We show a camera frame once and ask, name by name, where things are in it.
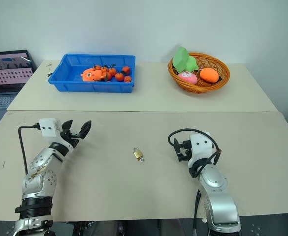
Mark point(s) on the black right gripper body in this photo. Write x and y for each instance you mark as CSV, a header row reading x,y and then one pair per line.
x,y
186,150

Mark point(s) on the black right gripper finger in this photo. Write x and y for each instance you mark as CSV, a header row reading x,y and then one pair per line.
x,y
182,158
176,145

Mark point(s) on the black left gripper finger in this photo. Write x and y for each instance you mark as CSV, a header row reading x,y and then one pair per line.
x,y
67,125
86,129

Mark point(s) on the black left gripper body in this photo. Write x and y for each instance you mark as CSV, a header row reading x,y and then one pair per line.
x,y
70,140

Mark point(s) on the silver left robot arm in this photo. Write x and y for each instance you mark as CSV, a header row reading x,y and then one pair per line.
x,y
41,169

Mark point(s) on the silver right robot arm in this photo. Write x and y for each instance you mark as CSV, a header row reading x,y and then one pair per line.
x,y
217,194

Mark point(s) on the small brass padlock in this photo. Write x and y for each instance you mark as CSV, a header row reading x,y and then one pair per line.
x,y
138,153

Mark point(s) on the blue plastic bin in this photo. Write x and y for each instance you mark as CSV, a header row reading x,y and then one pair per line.
x,y
67,81

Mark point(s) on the orange plush fish toy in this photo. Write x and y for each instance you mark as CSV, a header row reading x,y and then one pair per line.
x,y
92,75

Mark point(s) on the small orange tangerine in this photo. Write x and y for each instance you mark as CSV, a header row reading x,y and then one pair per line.
x,y
127,79
112,71
119,77
108,76
126,70

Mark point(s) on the orange woven basket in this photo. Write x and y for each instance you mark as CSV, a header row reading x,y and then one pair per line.
x,y
198,87

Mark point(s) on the pink plush toy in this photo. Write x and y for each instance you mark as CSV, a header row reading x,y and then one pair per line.
x,y
188,77

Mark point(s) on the orange plush mango toy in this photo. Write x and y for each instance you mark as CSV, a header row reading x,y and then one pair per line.
x,y
209,75

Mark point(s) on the grey laptop computer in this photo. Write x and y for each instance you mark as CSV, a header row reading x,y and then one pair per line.
x,y
6,73

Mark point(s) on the green plush vegetable toy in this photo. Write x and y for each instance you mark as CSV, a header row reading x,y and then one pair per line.
x,y
183,60

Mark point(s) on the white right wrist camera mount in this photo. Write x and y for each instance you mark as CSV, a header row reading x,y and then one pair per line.
x,y
200,147

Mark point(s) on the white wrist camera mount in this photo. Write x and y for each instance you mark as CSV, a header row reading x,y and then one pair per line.
x,y
49,129
200,147

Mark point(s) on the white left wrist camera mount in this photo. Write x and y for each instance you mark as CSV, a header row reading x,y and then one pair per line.
x,y
49,129

